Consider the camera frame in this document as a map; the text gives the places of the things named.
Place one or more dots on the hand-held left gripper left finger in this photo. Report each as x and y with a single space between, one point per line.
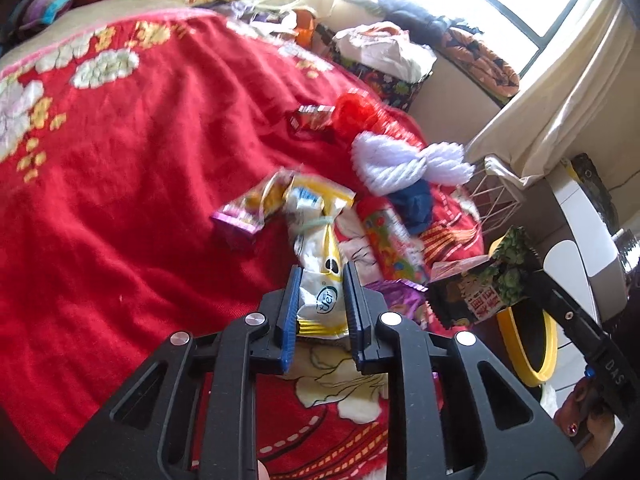
291 320

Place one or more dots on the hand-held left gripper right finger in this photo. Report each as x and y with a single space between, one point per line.
353 320

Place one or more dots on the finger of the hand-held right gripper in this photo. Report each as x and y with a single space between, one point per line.
560 305

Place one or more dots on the yellow rimmed trash bin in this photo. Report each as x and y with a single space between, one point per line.
530 345

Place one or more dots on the white yellow snack wrapper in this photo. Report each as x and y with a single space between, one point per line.
315 260

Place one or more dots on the black green snack packet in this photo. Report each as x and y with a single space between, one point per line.
475 295

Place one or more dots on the blue plastic bag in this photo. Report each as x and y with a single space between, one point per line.
412 205

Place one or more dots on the person's right hand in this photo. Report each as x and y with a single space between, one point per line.
590 425

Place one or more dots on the purple snack wrapper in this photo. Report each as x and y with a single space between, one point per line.
405 300

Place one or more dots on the colourful tube packet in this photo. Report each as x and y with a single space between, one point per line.
390 240

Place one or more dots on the purple yellow snack packet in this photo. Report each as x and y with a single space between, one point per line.
250 205

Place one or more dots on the white plastic bag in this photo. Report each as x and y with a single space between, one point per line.
385 160

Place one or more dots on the small red wrapper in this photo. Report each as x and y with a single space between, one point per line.
310 117

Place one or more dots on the red plastic bag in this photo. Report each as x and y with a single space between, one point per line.
355 112

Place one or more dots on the red floral blanket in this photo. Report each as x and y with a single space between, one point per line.
125 185

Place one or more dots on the dinosaur print laundry basket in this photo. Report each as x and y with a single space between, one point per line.
395 92

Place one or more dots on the orange black patterned blanket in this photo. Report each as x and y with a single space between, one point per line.
480 60

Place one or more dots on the white cloth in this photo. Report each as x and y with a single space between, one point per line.
380 47

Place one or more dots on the window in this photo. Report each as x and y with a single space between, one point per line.
525 0

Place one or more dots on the dark clothes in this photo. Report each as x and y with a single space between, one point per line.
410 12

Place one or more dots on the beige bed sheet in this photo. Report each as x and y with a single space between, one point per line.
50 30

